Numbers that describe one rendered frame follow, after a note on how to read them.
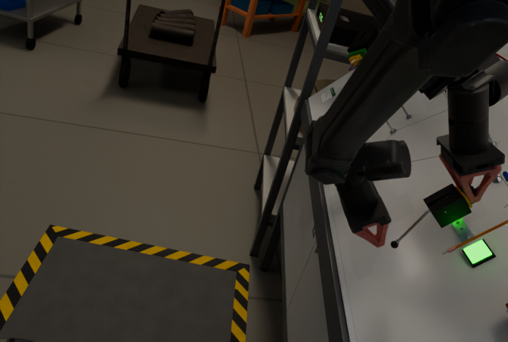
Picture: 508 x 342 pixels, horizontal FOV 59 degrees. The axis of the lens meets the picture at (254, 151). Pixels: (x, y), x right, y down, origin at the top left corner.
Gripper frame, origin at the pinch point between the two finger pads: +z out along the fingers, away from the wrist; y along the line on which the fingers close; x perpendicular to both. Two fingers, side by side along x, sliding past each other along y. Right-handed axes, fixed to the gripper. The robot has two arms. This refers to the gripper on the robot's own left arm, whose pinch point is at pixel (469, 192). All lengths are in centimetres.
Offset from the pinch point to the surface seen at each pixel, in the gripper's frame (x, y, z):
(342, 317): 25.6, -3.8, 18.4
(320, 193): 21.7, 34.4, 16.5
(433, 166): -2.0, 20.1, 6.7
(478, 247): 1.2, -5.6, 7.0
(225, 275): 65, 91, 86
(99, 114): 137, 212, 38
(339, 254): 22.5, 11.2, 17.1
